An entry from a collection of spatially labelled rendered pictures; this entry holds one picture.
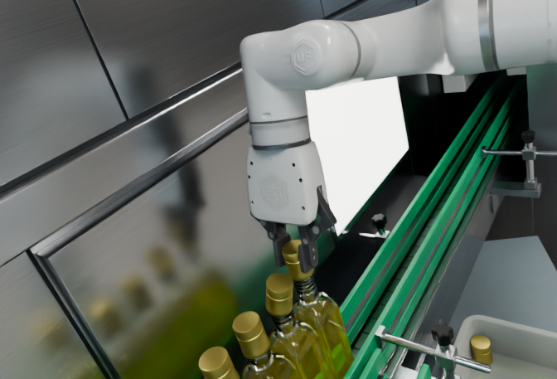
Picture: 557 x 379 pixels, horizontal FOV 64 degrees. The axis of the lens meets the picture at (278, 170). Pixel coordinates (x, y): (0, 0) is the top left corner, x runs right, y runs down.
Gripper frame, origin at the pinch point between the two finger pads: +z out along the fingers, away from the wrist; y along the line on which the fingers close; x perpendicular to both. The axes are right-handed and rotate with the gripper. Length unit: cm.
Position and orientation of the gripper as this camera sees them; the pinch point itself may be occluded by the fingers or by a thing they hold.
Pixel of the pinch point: (295, 252)
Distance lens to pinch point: 60.9
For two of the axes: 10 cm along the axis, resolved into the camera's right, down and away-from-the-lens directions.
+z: 1.2, 9.7, 2.2
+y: 7.9, 0.4, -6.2
